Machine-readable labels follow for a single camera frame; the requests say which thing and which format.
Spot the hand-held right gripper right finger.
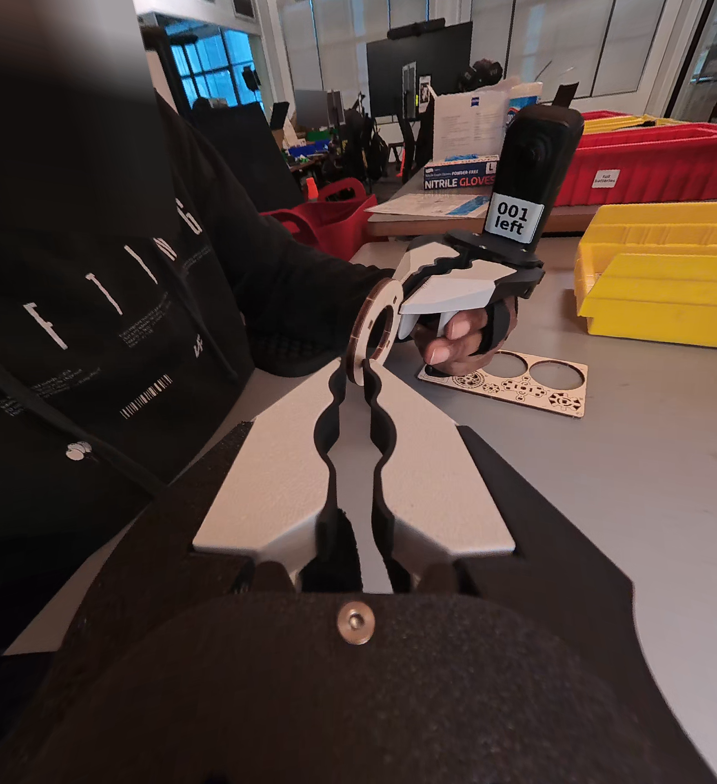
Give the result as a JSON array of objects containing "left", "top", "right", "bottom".
[{"left": 363, "top": 359, "right": 517, "bottom": 594}]

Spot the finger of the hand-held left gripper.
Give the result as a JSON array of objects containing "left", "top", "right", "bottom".
[
  {"left": 395, "top": 269, "right": 499, "bottom": 341},
  {"left": 391, "top": 236, "right": 503, "bottom": 296}
]

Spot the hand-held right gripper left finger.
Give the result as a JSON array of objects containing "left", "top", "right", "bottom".
[{"left": 192, "top": 358, "right": 353, "bottom": 594}]

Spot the pale wooden ring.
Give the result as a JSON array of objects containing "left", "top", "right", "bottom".
[{"left": 346, "top": 277, "right": 405, "bottom": 387}]

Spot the person's left forearm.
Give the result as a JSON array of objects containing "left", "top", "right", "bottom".
[{"left": 211, "top": 202, "right": 408, "bottom": 377}]

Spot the grey desk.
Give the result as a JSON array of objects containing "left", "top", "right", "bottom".
[{"left": 3, "top": 236, "right": 717, "bottom": 784}]

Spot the person's left hand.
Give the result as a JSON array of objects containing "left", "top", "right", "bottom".
[{"left": 412, "top": 303, "right": 495, "bottom": 376}]

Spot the wooden side table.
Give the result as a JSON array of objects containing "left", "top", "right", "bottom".
[{"left": 364, "top": 187, "right": 601, "bottom": 240}]

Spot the blue white wipes pack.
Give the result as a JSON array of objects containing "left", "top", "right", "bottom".
[{"left": 508, "top": 82, "right": 544, "bottom": 127}]

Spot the blue gloves box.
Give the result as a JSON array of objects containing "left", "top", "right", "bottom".
[{"left": 422, "top": 154, "right": 501, "bottom": 192}]

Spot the red tote bag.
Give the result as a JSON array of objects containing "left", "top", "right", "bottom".
[{"left": 260, "top": 178, "right": 379, "bottom": 261}]

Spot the yellow bin behind red bin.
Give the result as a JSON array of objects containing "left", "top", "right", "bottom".
[{"left": 582, "top": 113, "right": 686, "bottom": 136}]

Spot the laser-cut wooden puzzle sheet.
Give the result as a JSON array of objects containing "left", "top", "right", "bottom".
[{"left": 417, "top": 349, "right": 588, "bottom": 419}]

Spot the red plastic bin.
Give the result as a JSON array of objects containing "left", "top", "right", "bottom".
[{"left": 554, "top": 110, "right": 717, "bottom": 207}]

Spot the yellow plastic bin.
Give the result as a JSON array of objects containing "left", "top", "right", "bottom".
[{"left": 574, "top": 202, "right": 717, "bottom": 352}]

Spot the person's black hoodie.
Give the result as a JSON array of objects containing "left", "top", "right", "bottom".
[{"left": 0, "top": 92, "right": 286, "bottom": 675}]

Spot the black wall screen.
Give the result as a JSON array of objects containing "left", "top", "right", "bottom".
[{"left": 366, "top": 21, "right": 474, "bottom": 118}]

